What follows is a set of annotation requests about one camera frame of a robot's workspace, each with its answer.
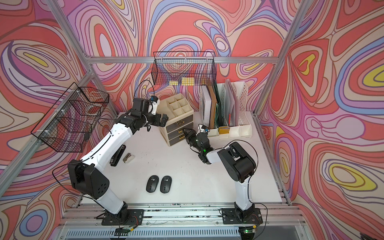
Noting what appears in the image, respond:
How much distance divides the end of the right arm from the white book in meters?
0.18

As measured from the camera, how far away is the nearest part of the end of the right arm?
2.47 feet

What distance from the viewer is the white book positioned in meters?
0.93
